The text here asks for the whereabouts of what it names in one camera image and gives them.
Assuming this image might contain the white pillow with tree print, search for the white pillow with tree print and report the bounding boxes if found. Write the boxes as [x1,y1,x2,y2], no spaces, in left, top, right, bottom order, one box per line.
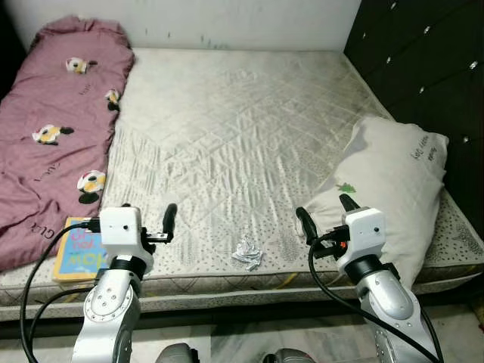
[296,115,448,292]

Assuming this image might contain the white paper wad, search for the white paper wad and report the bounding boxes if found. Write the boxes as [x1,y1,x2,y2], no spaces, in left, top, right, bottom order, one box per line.
[231,237,263,271]

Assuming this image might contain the colourful children's book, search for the colourful children's book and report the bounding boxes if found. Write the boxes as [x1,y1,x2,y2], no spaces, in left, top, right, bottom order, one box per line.
[51,217,107,282]

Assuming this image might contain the pink cartoon print quilt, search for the pink cartoon print quilt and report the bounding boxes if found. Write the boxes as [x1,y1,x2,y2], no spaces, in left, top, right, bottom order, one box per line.
[0,15,135,273]

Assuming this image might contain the white quilted mattress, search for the white quilted mattress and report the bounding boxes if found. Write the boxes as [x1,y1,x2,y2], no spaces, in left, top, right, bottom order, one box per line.
[0,47,484,307]

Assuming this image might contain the robot left leg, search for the robot left leg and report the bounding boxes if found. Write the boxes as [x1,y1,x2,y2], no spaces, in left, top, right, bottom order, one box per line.
[155,343,199,363]

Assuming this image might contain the robot leg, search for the robot leg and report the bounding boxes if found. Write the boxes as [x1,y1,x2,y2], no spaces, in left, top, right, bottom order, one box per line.
[261,348,315,363]
[155,343,199,363]

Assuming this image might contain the robot right leg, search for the robot right leg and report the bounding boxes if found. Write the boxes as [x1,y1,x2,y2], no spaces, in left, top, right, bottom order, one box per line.
[261,348,315,363]

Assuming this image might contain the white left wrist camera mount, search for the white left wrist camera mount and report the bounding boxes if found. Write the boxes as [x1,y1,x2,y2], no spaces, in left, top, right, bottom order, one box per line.
[99,206,144,262]

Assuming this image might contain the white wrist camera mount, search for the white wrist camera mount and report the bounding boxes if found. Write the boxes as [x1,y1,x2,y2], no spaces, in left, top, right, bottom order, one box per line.
[335,208,386,273]
[99,206,144,262]

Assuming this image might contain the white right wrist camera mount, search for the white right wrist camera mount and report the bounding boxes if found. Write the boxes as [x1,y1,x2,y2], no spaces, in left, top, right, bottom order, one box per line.
[335,208,386,273]

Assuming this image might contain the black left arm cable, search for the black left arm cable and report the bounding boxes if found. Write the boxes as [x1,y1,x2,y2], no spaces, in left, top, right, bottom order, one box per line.
[19,218,103,363]

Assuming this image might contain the dark bed frame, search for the dark bed frame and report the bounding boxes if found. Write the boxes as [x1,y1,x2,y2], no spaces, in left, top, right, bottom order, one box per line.
[0,272,484,326]

